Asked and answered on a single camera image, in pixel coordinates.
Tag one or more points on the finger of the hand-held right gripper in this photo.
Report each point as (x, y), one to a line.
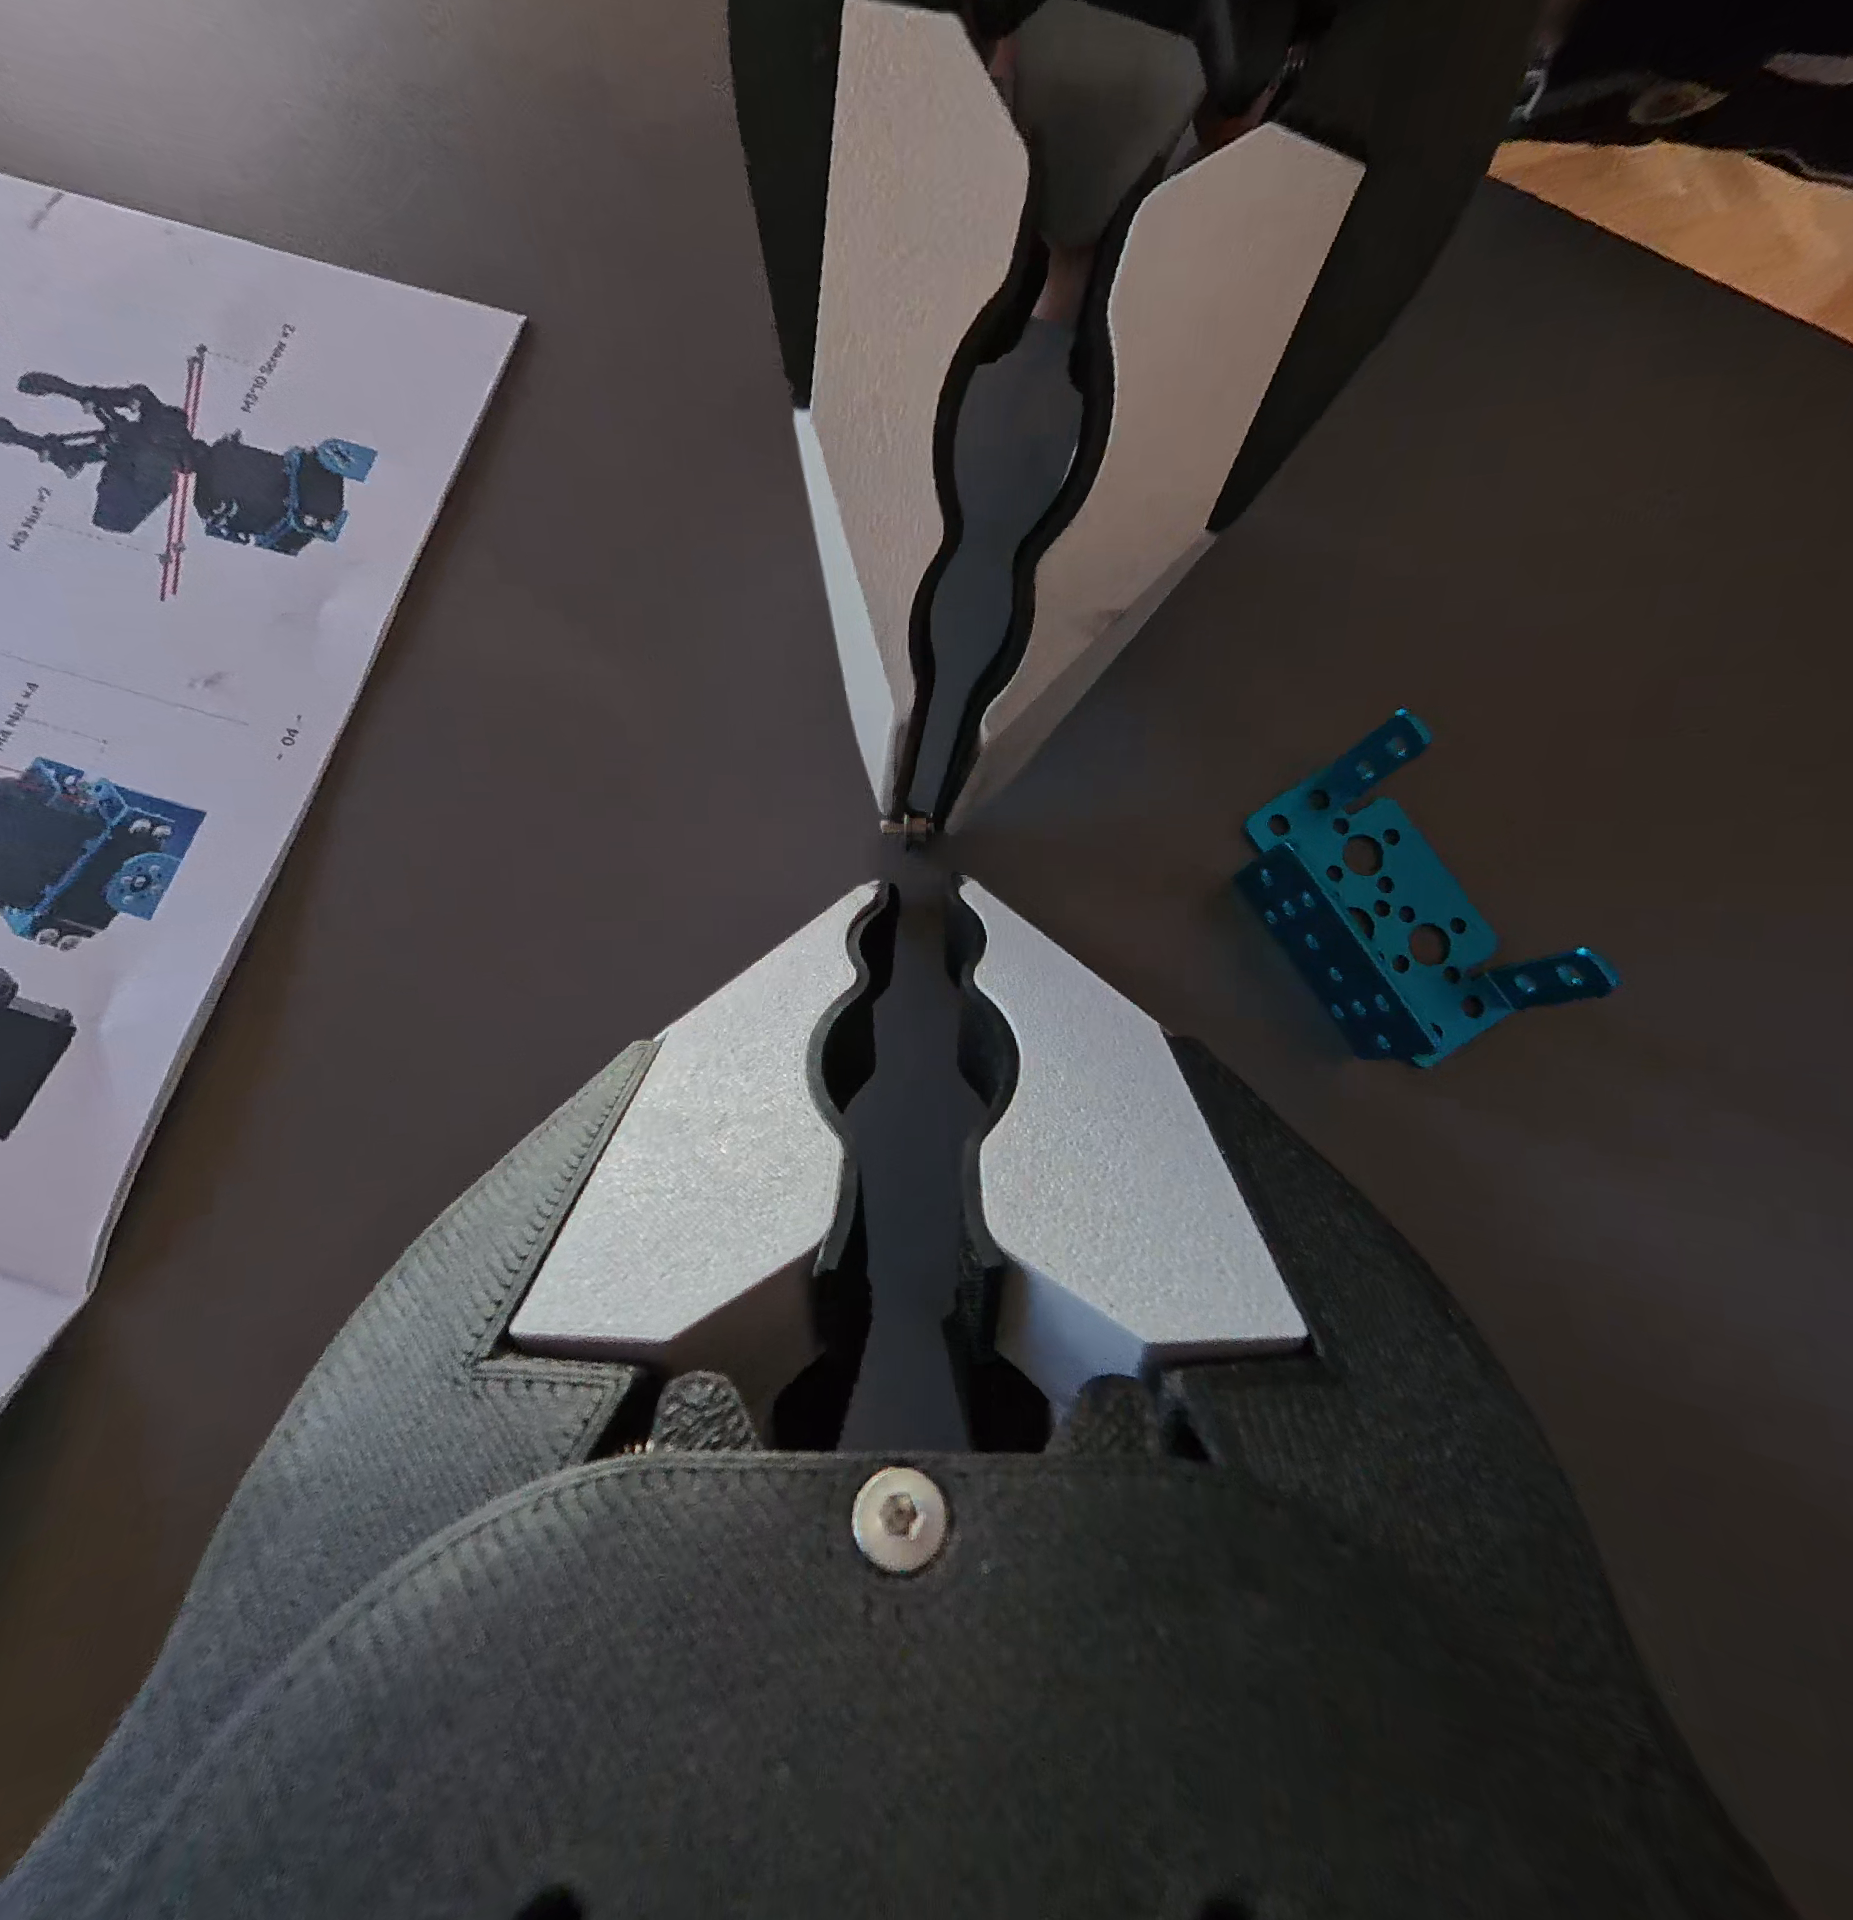
(910, 225)
(1210, 346)

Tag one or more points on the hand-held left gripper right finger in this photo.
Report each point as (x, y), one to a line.
(1138, 1184)

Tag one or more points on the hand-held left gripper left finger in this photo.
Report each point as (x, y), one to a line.
(686, 1184)

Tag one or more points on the blue perforated metal bracket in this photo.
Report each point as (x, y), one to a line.
(1392, 916)

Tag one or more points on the small silver screw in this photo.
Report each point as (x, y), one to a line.
(909, 827)

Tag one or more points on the dark desk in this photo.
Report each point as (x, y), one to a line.
(642, 525)

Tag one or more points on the white assembly instruction booklet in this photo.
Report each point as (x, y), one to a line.
(192, 676)

